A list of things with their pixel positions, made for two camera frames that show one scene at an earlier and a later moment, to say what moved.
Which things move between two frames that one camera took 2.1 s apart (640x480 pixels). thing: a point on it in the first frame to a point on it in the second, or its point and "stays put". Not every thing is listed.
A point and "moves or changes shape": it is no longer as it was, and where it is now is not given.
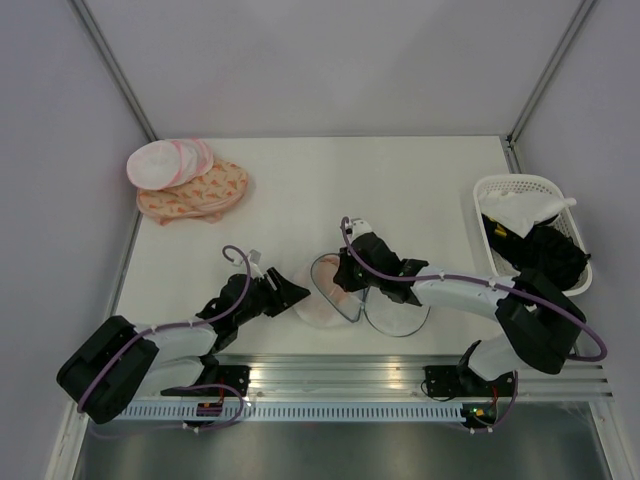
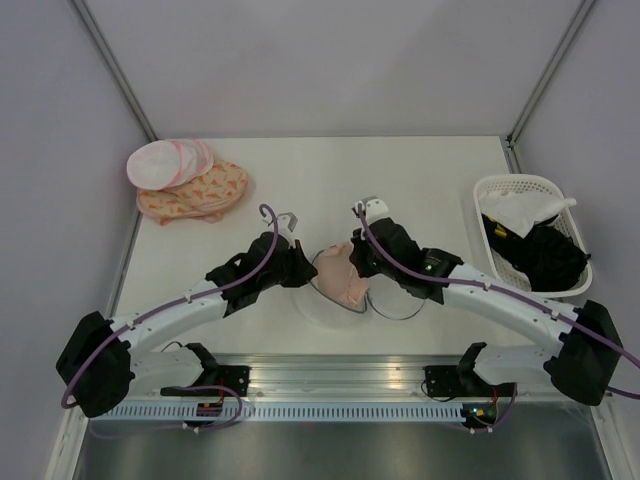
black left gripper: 286,295 to 304,270
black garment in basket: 547,249 stays put
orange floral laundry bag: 205,196 stays put
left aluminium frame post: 85,16 stays put
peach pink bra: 326,269 moves or changes shape
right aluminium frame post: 508,141 stays put
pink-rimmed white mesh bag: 165,164 stays put
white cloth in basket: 519,210 stays put
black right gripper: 343,276 to 357,255
